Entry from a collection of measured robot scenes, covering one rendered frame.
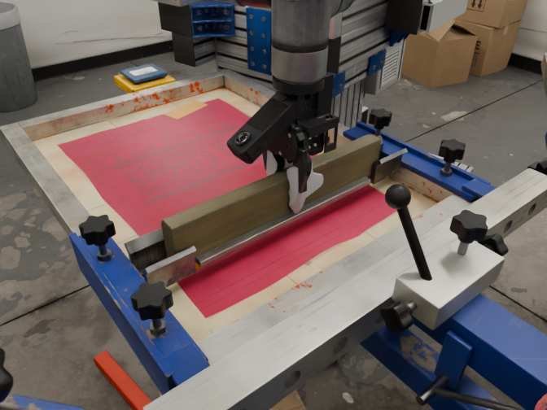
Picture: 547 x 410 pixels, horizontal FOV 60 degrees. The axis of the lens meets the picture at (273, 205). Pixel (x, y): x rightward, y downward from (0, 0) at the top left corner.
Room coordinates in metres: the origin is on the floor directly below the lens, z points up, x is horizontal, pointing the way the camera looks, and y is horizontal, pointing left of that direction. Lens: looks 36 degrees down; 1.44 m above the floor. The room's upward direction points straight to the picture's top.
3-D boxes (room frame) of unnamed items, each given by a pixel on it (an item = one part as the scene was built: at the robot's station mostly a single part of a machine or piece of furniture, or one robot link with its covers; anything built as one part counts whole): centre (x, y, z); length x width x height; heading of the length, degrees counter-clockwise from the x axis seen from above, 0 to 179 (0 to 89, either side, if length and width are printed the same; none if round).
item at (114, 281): (0.43, 0.18, 0.97); 0.30 x 0.05 x 0.07; 38
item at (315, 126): (0.64, -0.04, 1.15); 0.09 x 0.08 x 0.12; 128
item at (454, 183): (0.77, -0.25, 0.97); 0.30 x 0.05 x 0.07; 38
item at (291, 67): (0.63, -0.03, 1.23); 0.08 x 0.08 x 0.05
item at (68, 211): (0.79, 0.11, 0.97); 0.79 x 0.58 x 0.04; 38
